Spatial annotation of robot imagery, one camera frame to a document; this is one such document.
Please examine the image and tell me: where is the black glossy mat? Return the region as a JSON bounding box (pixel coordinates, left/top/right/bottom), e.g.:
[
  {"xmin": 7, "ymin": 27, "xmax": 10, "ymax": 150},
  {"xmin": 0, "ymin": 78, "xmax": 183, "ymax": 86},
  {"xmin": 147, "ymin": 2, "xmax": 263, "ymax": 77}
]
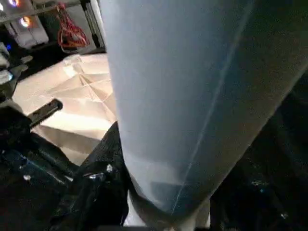
[{"xmin": 0, "ymin": 43, "xmax": 308, "ymax": 231}]

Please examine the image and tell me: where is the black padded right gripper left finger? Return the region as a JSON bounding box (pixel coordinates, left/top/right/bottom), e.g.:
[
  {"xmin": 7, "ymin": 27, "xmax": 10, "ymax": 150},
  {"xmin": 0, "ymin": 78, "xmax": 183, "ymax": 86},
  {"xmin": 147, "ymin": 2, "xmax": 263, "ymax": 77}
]
[{"xmin": 50, "ymin": 121, "xmax": 132, "ymax": 231}]

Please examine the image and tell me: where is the red patterned cloth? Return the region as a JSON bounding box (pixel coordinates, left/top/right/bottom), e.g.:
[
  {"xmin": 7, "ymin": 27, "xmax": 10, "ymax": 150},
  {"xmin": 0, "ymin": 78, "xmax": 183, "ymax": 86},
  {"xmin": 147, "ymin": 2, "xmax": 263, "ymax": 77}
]
[{"xmin": 57, "ymin": 2, "xmax": 90, "ymax": 53}]

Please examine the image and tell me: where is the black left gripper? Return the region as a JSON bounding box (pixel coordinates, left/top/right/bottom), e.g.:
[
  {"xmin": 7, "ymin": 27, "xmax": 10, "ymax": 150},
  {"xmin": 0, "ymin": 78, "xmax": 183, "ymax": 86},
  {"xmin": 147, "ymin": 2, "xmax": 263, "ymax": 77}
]
[{"xmin": 0, "ymin": 98, "xmax": 64, "ymax": 154}]

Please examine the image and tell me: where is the white plastic table leg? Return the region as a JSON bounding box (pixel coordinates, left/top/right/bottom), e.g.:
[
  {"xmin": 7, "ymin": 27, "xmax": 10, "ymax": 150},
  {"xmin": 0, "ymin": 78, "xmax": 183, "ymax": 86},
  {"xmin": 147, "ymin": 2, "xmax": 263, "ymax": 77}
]
[{"xmin": 100, "ymin": 0, "xmax": 308, "ymax": 231}]

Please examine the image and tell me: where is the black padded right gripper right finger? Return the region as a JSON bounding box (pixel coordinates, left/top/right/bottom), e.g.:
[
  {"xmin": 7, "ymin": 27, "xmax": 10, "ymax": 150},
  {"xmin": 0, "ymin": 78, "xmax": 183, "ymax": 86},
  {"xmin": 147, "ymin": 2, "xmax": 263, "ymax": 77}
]
[{"xmin": 209, "ymin": 133, "xmax": 308, "ymax": 231}]

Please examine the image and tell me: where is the white plastic table top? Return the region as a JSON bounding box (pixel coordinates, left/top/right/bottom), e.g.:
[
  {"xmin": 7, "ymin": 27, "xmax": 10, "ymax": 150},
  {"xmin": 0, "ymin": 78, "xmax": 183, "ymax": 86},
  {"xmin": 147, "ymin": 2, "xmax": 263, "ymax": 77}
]
[{"xmin": 12, "ymin": 53, "xmax": 121, "ymax": 167}]

